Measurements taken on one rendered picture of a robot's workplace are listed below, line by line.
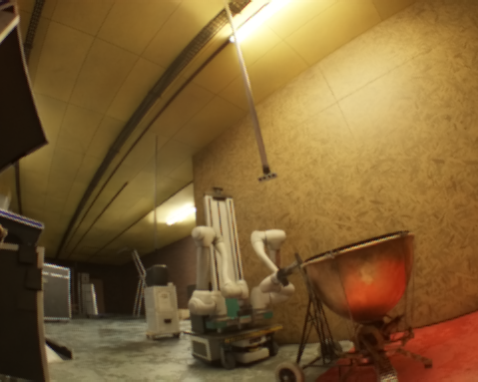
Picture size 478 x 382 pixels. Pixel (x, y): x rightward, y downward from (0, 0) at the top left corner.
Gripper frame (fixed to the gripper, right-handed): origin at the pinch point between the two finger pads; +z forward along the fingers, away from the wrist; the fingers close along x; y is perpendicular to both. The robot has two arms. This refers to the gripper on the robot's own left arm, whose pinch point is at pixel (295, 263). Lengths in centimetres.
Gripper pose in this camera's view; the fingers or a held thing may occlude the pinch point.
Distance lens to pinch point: 175.6
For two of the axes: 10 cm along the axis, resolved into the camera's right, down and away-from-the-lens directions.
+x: 7.4, 1.8, 6.5
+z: 5.7, -6.9, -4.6
